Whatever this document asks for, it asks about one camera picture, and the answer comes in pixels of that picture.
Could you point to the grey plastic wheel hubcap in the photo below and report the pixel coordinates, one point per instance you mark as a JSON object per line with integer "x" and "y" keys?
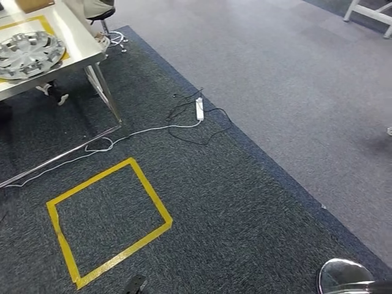
{"x": 30, "y": 55}

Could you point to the stainless steel workbench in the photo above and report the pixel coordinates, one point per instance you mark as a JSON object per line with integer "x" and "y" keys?
{"x": 79, "y": 40}

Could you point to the white power strip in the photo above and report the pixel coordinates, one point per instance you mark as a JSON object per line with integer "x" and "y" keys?
{"x": 199, "y": 109}

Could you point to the yellow floor tape square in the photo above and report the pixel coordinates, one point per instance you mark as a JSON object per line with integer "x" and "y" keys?
{"x": 91, "y": 182}

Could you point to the black seat chrome stool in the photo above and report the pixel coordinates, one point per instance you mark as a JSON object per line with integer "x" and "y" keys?
{"x": 104, "y": 15}

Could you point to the person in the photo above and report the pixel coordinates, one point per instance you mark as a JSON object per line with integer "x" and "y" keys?
{"x": 60, "y": 98}
{"x": 91, "y": 6}

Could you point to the large yellow tape frame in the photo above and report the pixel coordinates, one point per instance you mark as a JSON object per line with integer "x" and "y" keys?
{"x": 46, "y": 25}

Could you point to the white table frame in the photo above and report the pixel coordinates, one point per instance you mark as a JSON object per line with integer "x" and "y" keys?
{"x": 367, "y": 12}

